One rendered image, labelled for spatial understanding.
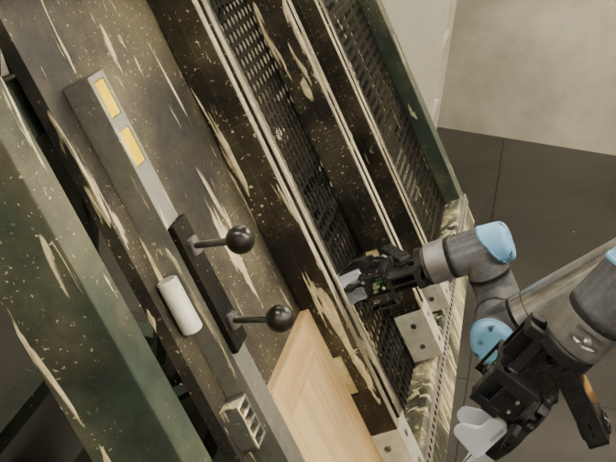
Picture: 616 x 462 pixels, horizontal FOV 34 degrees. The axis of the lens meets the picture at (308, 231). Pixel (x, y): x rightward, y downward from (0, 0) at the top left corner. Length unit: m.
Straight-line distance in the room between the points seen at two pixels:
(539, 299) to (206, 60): 0.66
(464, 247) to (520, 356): 0.60
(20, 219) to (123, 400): 0.24
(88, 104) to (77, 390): 0.37
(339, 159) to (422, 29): 3.21
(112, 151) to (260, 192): 0.43
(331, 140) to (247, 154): 0.49
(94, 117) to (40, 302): 0.29
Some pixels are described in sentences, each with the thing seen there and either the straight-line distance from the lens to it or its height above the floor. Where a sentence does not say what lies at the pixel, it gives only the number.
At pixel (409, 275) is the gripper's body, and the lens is 1.77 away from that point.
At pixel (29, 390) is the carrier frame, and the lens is 3.43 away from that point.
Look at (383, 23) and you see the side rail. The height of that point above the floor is 1.43.
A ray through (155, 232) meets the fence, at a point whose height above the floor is 1.52.
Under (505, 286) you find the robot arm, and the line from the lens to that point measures 1.76.
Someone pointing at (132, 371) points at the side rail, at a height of 1.47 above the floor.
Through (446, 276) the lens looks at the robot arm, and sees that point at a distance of 1.76.
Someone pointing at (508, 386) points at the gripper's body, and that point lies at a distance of 1.16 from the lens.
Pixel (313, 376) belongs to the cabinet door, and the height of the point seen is 1.17.
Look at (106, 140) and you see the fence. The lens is 1.32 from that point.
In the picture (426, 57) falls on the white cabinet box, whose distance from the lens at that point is 5.35.
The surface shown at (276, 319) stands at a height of 1.45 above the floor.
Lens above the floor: 2.09
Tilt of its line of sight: 24 degrees down
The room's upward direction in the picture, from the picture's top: 6 degrees clockwise
